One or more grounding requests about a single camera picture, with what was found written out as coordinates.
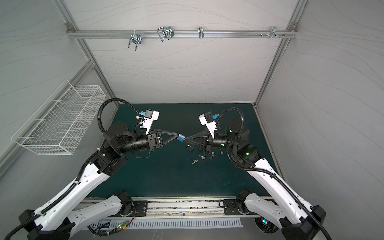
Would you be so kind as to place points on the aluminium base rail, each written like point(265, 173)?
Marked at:
point(185, 207)

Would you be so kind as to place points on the dark padlock with keys top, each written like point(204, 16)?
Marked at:
point(190, 148)

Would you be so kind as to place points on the white wire basket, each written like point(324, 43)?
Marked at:
point(59, 124)

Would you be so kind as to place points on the metal u-bolt hook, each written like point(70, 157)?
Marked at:
point(135, 40)
point(165, 33)

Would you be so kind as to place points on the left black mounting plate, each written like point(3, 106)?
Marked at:
point(134, 208)

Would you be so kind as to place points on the blue padlock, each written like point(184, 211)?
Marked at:
point(181, 138)

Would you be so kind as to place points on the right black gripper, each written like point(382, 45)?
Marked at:
point(205, 143)

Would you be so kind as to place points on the white slotted cable duct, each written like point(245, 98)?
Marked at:
point(197, 223)

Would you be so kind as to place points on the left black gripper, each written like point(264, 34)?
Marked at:
point(154, 139)

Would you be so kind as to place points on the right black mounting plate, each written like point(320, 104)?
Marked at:
point(234, 207)

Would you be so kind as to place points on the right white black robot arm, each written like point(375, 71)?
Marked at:
point(287, 211)

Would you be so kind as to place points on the green table mat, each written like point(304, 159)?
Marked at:
point(168, 172)

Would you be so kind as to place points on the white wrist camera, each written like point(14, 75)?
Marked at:
point(147, 118)
point(209, 120)

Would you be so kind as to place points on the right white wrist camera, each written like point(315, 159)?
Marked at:
point(209, 120)

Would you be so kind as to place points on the metal U-bolt hook middle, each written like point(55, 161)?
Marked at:
point(165, 33)

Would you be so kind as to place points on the black mounting plate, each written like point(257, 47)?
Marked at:
point(134, 208)
point(234, 207)

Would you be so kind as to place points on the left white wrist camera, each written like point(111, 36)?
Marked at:
point(147, 118)

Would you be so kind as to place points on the metal U-bolt hook left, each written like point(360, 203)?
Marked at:
point(135, 40)

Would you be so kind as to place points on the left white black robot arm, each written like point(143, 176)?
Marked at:
point(58, 219)

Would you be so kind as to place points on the aluminium cross rail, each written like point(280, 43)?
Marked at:
point(179, 34)

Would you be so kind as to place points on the small metal bracket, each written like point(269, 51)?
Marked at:
point(201, 32)

